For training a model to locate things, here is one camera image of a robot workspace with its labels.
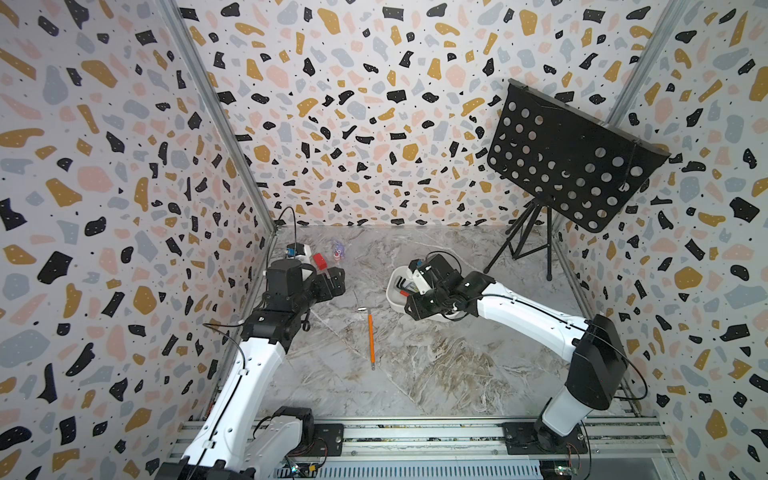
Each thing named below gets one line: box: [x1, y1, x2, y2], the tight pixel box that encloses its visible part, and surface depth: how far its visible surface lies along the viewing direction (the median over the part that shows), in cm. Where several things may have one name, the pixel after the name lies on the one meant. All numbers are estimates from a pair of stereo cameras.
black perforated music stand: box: [484, 79, 672, 281], surface depth 77 cm
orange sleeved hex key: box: [367, 309, 376, 371], surface depth 93 cm
